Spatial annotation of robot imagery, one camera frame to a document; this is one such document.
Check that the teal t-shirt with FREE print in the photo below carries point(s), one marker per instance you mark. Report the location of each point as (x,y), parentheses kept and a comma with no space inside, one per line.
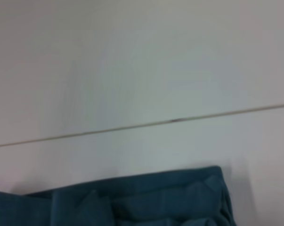
(132,202)

